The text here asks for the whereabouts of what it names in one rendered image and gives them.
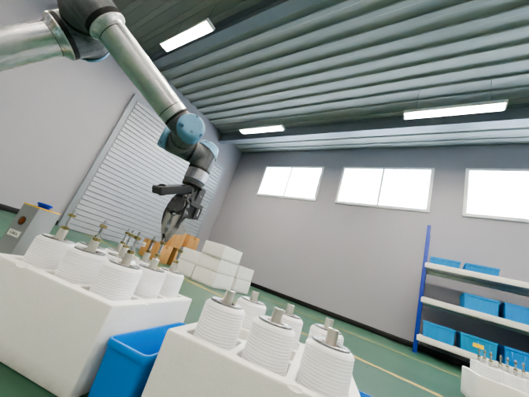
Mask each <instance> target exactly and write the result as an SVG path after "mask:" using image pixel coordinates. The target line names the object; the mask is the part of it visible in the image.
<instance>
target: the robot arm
mask: <svg viewBox="0 0 529 397"><path fill-rule="evenodd" d="M57 6H58V9H52V10H47V11H44V12H43V17H42V19H41V20H34V21H29V22H24V23H19V24H11V25H6V26H1V27H0V72H4V71H7V70H10V69H16V68H20V67H23V66H26V65H32V64H35V63H39V62H42V61H48V60H51V59H55V58H60V57H66V58H69V59H71V60H73V61H75V60H78V59H81V60H85V61H88V62H99V61H103V60H104V59H106V58H107V57H108V56H109V54H111V55H112V57H113V58H114V59H115V61H116V62H117V63H118V65H119V66H120V67H121V68H122V69H123V70H124V72H125V73H126V75H127V76H128V77H129V79H130V80H131V81H132V83H133V84H134V85H135V86H136V87H137V88H138V90H139V91H140V92H141V94H142V95H143V97H144V98H145V99H146V100H147V101H148V103H149V104H150V105H151V106H152V108H153V109H154V110H155V112H156V113H157V115H158V116H159V117H160V118H161V119H162V120H163V122H164V123H165V124H166V126H167V127H165V129H164V131H163V132H162V134H161V136H160V138H159V140H158V141H157V145H158V146H159V147H161V148H162V149H164V150H165V151H167V152H169V153H171V154H174V155H175V156H177V157H179V158H182V159H183V160H185V161H188V162H190V164H189V166H188V169H187V171H186V173H185V175H184V178H183V182H182V183H183V184H158V185H153V186H152V192H153V193H154V194H158V195H160V196H164V195H174V194H176V195H175V196H174V197H172V199H171V200H170V202H169V203H168V205H167V206H166V208H165V211H164V213H163V216H162V220H161V240H162V241H163V238H165V242H168V241H169V240H170V239H171V238H172V237H173V236H174V235H184V234H185V232H186V229H185V228H184V226H183V224H184V221H185V218H188V219H191V220H198V218H199V216H200V214H201V211H202V208H203V206H202V205H201V203H202V200H203V197H204V195H205V192H206V190H205V189H203V187H204V186H205V183H206V181H207V180H208V177H209V174H210V172H211V170H212V167H213V165H214V162H215V161H216V157H217V155H218V152H219V149H218V147H217V146H216V145H215V144H214V143H212V142H209V141H208V140H201V141H200V139H201V138H202V136H203V135H204V133H205V124H204V122H203V120H202V119H201V118H200V117H199V116H197V115H196V114H194V113H189V111H188V110H187V108H186V107H185V105H184V104H183V103H182V102H181V101H180V99H179V98H178V96H177V95H176V93H175V92H174V90H173V89H172V88H171V87H170V86H169V84H168V83H167V81H166V80H165V78H164V77H163V76H162V75H161V73H160V72H159V71H158V69H157V68H156V66H155V65H154V64H153V62H152V61H151V60H150V58H149V57H148V56H147V54H146V53H145V51H144V50H143V49H142V47H141V46H140V45H139V44H138V42H137V41H136V39H135V38H134V36H133V35H132V34H131V33H130V32H129V30H128V29H127V27H126V26H125V19H124V16H123V15H122V13H121V12H120V11H119V9H118V8H117V7H116V6H115V4H114V3H113V2H112V0H57ZM199 141H200V143H198V142H199ZM199 210H200V212H199V215H198V216H197V214H198V211H199ZM173 213H176V214H173Z"/></svg>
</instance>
